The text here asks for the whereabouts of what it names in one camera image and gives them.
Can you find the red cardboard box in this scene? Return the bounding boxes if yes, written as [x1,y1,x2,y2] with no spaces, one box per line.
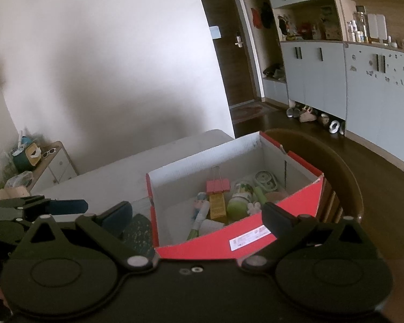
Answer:
[145,131,325,260]

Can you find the dark brown door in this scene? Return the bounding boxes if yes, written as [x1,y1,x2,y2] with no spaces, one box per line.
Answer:
[195,0,265,106]

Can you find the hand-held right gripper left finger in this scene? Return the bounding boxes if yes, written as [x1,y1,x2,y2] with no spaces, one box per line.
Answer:
[16,201,154,272]

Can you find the brown wooden chair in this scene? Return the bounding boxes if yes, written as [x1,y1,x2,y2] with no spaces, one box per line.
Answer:
[264,128,364,224]

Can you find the white standing mirror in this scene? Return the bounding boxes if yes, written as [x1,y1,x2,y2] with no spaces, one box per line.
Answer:
[367,13,388,43]

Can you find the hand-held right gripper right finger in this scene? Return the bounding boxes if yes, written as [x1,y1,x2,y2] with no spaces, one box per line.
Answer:
[242,202,382,272]

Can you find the clear plastic bag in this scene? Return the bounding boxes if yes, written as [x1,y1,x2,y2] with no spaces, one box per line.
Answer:
[5,171,33,189]

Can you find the white wooden bedside cabinet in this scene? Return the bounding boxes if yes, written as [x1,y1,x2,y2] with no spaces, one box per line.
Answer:
[0,141,79,199]

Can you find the brown cardboard box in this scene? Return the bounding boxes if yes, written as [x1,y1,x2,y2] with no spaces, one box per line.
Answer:
[0,187,31,202]

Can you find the black hanging bag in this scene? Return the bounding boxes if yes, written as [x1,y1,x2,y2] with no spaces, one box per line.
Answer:
[260,3,273,29]

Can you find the group of clear bottles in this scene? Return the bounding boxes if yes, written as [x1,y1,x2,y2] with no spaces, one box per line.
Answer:
[347,12,369,43]

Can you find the dark shoes pair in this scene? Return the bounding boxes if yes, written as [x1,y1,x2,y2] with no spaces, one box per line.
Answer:
[263,64,287,80]

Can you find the row of shoes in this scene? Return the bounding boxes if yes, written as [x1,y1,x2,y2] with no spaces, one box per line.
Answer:
[286,104,347,136]

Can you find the pink binder clip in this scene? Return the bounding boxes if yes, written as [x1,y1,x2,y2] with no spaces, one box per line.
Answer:
[206,166,231,194]

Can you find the printed carton box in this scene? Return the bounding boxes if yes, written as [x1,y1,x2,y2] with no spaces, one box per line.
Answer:
[321,6,342,40]

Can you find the yellow small box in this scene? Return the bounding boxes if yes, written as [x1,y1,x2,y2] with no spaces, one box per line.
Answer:
[209,193,228,219]

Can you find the white printed tube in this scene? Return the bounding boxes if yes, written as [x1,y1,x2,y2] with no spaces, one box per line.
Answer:
[188,192,211,240]

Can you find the patterned doormat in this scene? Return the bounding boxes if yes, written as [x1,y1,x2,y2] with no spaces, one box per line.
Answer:
[231,104,263,123]

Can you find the grey wooden wall cabinet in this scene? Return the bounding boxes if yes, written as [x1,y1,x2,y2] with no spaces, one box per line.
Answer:
[234,0,404,172]

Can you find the green printed jar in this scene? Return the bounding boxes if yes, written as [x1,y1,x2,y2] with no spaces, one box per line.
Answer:
[226,182,256,221]

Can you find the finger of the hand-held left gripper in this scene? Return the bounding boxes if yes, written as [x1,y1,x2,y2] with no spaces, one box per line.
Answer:
[15,198,89,223]
[0,194,52,211]

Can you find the dark toy figurines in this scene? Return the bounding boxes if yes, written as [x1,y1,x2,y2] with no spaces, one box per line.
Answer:
[278,15,298,40]

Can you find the wooden tissue box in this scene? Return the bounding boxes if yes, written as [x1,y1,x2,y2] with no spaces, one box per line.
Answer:
[27,145,42,166]

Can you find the dark green bin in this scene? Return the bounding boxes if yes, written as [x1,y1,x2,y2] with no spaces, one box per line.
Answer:
[13,145,32,172]

